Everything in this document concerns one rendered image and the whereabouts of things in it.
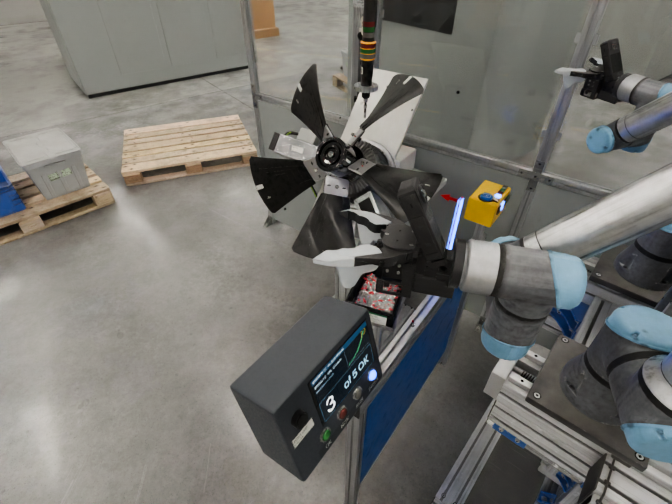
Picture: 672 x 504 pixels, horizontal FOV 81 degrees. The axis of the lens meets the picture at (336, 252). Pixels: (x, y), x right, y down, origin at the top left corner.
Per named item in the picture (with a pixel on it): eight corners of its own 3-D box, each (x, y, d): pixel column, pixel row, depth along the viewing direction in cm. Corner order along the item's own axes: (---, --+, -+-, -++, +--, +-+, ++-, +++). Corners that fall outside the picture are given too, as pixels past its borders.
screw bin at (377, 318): (363, 273, 145) (364, 259, 141) (408, 285, 141) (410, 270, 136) (343, 315, 130) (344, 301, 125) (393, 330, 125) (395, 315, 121)
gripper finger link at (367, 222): (338, 237, 67) (375, 261, 62) (339, 206, 64) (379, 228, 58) (352, 232, 69) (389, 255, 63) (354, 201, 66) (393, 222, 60)
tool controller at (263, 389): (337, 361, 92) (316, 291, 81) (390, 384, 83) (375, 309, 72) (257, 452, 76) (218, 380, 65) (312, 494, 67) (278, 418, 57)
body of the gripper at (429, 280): (370, 292, 58) (453, 307, 55) (375, 242, 53) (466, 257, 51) (378, 264, 64) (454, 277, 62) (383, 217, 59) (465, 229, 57)
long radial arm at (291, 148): (349, 161, 158) (335, 152, 148) (341, 179, 159) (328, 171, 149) (295, 143, 172) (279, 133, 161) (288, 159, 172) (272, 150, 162)
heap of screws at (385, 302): (365, 276, 144) (366, 269, 141) (403, 286, 140) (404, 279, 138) (348, 313, 130) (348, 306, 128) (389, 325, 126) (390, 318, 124)
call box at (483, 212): (478, 202, 154) (485, 178, 147) (504, 211, 149) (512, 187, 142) (462, 221, 144) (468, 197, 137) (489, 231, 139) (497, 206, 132)
